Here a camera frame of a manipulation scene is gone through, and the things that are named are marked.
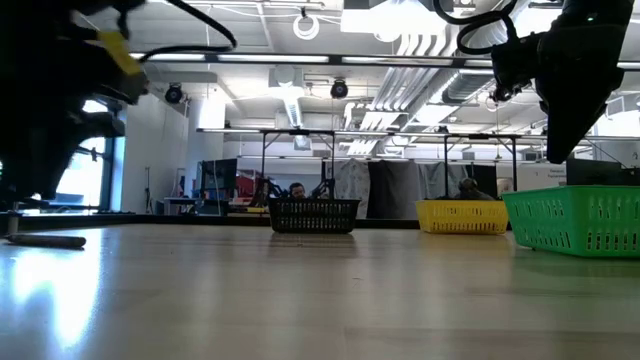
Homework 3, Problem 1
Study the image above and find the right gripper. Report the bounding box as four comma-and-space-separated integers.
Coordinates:
534, 22, 632, 165

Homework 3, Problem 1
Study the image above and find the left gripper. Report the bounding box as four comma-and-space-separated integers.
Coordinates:
0, 22, 150, 202

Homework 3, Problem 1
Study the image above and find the black computer monitor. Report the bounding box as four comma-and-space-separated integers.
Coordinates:
566, 158, 640, 187
199, 158, 239, 201

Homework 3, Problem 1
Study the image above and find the large window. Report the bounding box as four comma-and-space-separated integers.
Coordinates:
29, 98, 119, 211

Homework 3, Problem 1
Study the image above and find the green plastic basket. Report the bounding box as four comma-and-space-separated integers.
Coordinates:
501, 184, 640, 260

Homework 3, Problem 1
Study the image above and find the black ceiling spotlight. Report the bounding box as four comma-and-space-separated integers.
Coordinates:
163, 82, 184, 105
329, 78, 350, 100
491, 84, 516, 104

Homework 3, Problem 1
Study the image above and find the grey crayon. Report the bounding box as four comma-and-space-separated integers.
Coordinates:
3, 233, 88, 250

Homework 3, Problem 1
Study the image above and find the yellow tag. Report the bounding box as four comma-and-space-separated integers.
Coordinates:
97, 30, 145, 77

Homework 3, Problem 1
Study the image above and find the yellow plastic basket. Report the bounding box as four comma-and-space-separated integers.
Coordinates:
414, 198, 510, 236

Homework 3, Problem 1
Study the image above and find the dark hanging curtain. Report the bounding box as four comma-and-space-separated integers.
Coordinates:
367, 159, 499, 220

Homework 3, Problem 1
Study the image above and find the white hanging cloth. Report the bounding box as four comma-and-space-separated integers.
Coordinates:
333, 158, 371, 201

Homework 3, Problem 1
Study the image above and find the long ceiling light bar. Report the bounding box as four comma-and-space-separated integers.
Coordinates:
128, 51, 331, 64

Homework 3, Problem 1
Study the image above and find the black plastic basket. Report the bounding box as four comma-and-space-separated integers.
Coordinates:
268, 197, 362, 235

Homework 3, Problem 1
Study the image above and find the white cylindrical post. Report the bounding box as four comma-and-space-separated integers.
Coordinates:
6, 202, 21, 235

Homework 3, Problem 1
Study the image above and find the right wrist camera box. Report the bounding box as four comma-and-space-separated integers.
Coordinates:
490, 33, 541, 97

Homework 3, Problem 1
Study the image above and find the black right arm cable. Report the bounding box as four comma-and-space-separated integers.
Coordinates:
432, 0, 520, 56

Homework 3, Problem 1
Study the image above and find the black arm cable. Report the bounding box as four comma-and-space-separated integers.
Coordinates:
432, 0, 520, 56
139, 0, 238, 64

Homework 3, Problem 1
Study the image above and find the black metal table frame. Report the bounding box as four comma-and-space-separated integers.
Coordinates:
19, 212, 420, 230

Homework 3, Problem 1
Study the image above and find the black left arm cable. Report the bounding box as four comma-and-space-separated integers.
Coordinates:
139, 0, 238, 64

